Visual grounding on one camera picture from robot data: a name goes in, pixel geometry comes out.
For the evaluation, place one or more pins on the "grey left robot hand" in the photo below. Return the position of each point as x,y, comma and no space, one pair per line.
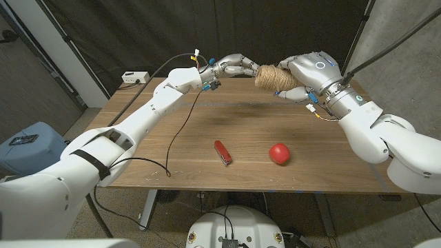
234,67

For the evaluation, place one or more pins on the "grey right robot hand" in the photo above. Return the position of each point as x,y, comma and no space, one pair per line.
317,75

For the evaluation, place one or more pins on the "jute twine spool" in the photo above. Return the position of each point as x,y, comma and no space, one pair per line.
275,78

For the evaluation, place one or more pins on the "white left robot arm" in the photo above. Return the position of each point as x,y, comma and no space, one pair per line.
120,131

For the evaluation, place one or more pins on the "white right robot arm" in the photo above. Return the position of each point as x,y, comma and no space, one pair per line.
396,144

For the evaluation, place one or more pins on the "red ball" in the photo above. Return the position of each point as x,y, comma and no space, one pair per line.
279,153

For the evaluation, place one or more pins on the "black backdrop stand pole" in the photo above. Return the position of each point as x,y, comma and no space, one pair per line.
356,38
74,48

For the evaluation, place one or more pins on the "red pocket knife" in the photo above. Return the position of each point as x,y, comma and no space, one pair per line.
223,153

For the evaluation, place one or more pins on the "white power strip box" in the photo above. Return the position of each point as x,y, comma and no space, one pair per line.
135,77

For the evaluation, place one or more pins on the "black backdrop curtain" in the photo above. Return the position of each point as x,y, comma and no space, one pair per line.
138,34

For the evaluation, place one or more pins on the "grey table leg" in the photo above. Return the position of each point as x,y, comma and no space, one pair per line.
324,213

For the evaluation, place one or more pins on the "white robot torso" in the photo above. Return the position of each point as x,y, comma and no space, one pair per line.
237,224

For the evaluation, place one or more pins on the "white table leg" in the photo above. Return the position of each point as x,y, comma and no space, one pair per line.
147,210

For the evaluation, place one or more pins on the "blue plastic bin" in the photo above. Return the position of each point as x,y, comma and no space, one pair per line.
34,151

